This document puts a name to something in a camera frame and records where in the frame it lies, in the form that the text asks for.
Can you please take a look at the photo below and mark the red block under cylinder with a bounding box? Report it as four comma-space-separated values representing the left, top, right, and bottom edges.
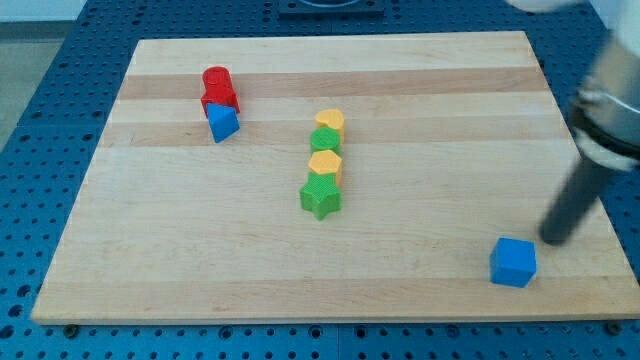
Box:
201, 88, 240, 115

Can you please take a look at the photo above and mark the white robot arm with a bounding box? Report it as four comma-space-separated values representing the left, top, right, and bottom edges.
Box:
571, 0, 639, 171

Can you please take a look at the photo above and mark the green star block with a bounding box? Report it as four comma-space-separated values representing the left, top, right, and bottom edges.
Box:
299, 172, 342, 220

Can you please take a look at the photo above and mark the yellow heart block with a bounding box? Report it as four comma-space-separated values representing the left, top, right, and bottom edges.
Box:
314, 109, 345, 144

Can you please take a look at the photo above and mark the blue cube block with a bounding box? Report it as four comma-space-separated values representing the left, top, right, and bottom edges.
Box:
489, 237, 537, 288

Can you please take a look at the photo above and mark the green cylinder block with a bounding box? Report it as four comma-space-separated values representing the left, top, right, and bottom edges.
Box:
310, 127, 341, 154

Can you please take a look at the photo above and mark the blue triangle block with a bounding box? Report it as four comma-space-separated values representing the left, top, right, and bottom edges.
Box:
206, 103, 240, 143

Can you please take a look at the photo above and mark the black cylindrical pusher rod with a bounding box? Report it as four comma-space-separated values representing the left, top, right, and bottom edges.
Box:
538, 157, 615, 246

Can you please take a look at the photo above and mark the wooden board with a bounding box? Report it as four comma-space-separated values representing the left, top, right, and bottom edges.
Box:
31, 31, 639, 325

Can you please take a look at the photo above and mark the yellow hexagon block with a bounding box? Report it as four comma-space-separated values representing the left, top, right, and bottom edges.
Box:
308, 150, 343, 186

